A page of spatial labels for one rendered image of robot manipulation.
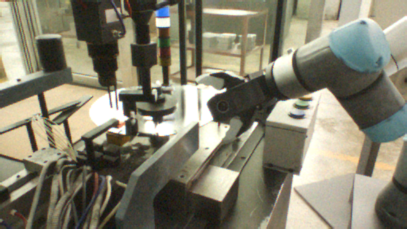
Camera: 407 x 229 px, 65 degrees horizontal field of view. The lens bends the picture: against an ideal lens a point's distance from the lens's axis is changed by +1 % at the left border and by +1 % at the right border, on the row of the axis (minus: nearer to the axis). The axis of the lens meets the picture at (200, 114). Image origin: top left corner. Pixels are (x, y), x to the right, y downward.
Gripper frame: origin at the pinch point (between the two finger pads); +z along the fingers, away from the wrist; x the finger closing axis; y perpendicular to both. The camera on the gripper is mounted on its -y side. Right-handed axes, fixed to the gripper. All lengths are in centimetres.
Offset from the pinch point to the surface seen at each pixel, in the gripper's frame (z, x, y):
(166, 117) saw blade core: 11.0, 2.8, -2.6
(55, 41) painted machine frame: 20.6, 29.0, -16.3
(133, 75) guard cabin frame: 68, 28, 28
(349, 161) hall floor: 70, -72, 166
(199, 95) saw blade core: 14.8, 5.4, 13.1
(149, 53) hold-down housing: 2.8, 16.2, -5.6
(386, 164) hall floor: 53, -83, 180
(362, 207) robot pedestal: -9.8, -35.6, 25.3
